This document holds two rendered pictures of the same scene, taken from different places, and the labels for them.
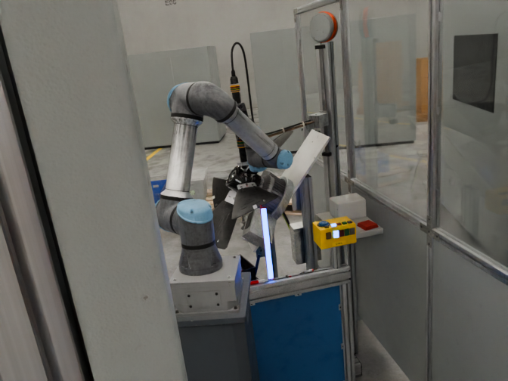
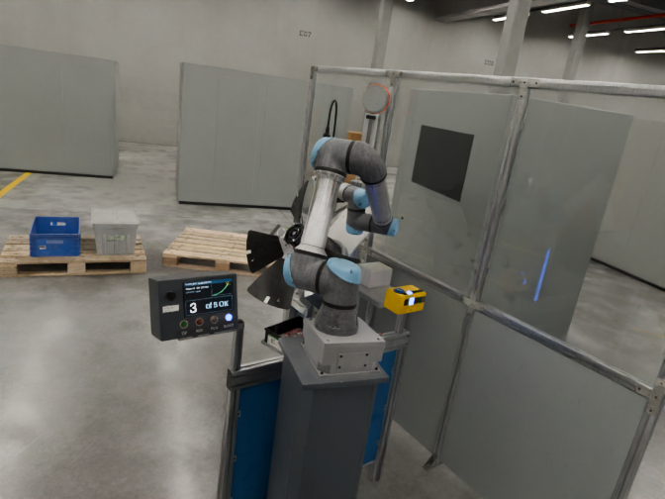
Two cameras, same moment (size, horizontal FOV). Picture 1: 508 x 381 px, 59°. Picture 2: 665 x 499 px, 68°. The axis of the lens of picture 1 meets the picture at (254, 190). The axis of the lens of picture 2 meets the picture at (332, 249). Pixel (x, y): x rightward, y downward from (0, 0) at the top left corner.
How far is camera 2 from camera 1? 0.97 m
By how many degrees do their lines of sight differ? 26
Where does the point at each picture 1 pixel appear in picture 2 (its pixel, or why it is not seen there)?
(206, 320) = (355, 380)
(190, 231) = (344, 291)
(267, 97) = (192, 138)
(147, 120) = (14, 134)
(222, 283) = (374, 345)
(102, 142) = not seen: outside the picture
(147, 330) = not seen: outside the picture
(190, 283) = (345, 343)
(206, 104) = (369, 166)
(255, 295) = not seen: hidden behind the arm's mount
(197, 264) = (346, 325)
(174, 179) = (317, 235)
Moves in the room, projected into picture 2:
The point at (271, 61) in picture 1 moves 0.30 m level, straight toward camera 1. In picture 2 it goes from (203, 99) to (206, 101)
